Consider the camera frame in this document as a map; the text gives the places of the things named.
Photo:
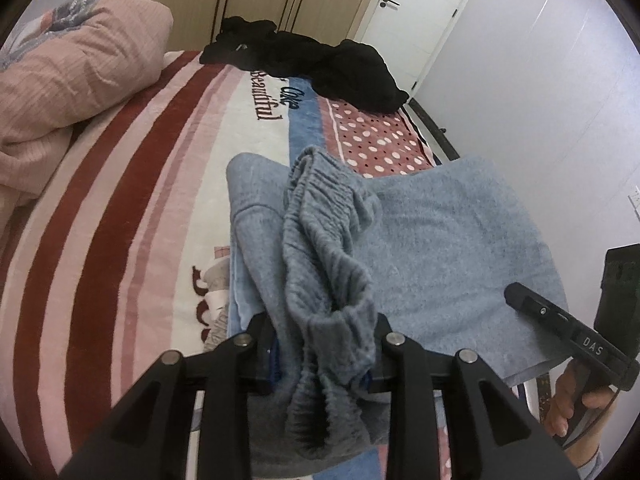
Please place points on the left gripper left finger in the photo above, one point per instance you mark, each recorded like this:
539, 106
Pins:
147, 433

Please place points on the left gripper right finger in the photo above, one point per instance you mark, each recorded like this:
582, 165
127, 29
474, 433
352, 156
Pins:
491, 434

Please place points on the grey-blue sweatpants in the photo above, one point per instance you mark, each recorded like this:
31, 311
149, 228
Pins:
324, 252

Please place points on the black clothing pile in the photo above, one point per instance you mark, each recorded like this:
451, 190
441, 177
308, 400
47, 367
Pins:
352, 72

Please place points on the person's right hand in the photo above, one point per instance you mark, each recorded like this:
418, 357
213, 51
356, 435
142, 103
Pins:
567, 400

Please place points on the striped pink bed blanket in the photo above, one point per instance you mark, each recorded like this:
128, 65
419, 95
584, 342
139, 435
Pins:
126, 254

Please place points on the pink grey striped duvet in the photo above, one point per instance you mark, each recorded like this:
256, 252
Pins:
69, 65

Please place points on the white door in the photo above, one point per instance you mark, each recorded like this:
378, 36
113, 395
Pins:
409, 34

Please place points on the white wall switch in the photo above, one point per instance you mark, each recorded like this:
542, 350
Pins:
634, 199

